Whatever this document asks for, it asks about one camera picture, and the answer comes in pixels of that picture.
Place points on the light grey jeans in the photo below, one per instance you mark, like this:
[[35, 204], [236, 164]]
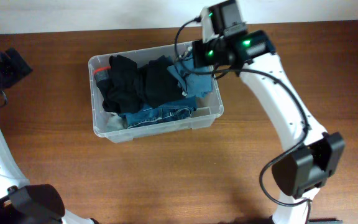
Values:
[[115, 123]]

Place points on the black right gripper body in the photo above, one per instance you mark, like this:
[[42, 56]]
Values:
[[206, 55]]

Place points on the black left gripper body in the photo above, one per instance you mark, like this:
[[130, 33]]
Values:
[[2, 74]]

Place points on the light blue shorts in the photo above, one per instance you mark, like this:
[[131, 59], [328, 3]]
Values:
[[190, 83]]

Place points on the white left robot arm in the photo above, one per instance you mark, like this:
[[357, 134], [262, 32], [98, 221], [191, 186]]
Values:
[[20, 201]]

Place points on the black garment with red band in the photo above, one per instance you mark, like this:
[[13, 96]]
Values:
[[117, 86]]

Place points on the dark green garment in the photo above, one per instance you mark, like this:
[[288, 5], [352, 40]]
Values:
[[155, 85]]

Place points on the clear plastic storage bin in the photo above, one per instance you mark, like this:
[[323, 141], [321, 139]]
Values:
[[209, 108]]

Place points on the dark blue jeans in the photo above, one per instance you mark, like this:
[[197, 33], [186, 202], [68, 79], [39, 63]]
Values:
[[171, 111]]

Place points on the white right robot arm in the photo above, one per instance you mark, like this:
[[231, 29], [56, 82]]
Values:
[[310, 154]]

